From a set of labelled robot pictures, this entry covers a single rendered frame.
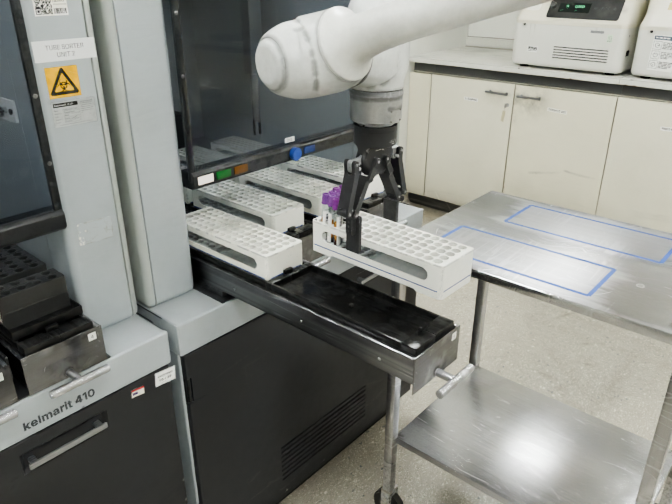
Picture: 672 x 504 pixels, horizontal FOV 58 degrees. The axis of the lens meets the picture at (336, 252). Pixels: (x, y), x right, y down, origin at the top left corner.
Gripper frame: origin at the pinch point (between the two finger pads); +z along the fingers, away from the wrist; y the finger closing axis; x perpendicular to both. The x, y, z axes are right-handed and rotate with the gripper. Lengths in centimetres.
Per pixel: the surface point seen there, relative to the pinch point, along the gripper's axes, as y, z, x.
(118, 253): -33.1, 3.5, 33.3
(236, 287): -16.0, 13.1, 21.3
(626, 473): 44, 63, -43
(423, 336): -10.4, 9.6, -19.3
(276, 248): -10.1, 4.9, 15.5
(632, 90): 224, 8, 27
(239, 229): -8.8, 4.9, 28.2
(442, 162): 218, 60, 122
